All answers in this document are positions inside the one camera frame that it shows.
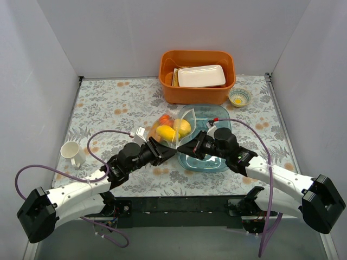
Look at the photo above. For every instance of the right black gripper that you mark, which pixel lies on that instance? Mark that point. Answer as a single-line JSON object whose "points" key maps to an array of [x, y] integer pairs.
{"points": [[200, 144]]}

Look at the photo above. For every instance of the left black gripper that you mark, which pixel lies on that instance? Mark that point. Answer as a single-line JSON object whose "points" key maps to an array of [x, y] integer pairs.
{"points": [[154, 151]]}

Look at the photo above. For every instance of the yellow mango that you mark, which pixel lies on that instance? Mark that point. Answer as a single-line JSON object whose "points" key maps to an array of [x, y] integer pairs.
{"points": [[166, 132]]}

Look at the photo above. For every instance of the pale yellow lemon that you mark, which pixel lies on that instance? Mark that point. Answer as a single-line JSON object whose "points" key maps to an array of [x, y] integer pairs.
{"points": [[182, 127]]}

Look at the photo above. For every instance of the clear zip top bag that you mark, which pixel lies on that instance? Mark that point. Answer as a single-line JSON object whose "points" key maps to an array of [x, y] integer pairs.
{"points": [[187, 113]]}

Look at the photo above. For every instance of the small orange pumpkin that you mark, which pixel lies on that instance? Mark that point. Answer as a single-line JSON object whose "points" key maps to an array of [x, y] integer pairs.
{"points": [[166, 120]]}

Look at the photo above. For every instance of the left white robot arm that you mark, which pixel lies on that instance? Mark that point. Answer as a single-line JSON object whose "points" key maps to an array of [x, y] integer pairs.
{"points": [[43, 211]]}

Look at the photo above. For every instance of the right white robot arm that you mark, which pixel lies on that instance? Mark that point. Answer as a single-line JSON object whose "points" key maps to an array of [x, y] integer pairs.
{"points": [[316, 200]]}

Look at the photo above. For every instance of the clear blue glass dish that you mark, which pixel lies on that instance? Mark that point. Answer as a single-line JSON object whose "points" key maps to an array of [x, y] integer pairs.
{"points": [[198, 116]]}

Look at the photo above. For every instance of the small patterned bowl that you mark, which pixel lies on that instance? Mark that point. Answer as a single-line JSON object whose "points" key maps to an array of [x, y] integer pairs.
{"points": [[239, 97]]}

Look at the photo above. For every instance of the floral tablecloth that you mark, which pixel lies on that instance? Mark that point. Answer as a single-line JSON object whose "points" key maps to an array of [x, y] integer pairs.
{"points": [[106, 110]]}

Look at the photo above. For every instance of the orange plastic basin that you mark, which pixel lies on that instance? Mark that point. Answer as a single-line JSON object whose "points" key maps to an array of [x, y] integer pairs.
{"points": [[176, 59]]}

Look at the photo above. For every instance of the white rectangular tray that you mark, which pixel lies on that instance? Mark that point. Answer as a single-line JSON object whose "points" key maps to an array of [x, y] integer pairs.
{"points": [[201, 76]]}

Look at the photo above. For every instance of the tan plates in basin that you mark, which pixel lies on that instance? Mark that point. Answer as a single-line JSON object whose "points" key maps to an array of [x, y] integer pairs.
{"points": [[173, 77]]}

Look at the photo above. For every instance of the white cup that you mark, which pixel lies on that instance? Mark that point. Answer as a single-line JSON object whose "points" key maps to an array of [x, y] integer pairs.
{"points": [[73, 152]]}

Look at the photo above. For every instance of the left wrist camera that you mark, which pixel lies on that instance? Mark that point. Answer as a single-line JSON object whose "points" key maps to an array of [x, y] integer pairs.
{"points": [[138, 136]]}

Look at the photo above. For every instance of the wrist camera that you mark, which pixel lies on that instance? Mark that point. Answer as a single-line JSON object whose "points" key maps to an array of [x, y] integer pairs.
{"points": [[138, 136], [211, 123]]}

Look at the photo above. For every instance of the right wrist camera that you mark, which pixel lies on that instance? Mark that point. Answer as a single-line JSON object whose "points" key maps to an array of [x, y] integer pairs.
{"points": [[211, 123]]}

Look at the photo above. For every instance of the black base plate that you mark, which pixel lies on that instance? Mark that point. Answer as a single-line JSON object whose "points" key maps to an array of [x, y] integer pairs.
{"points": [[233, 212]]}

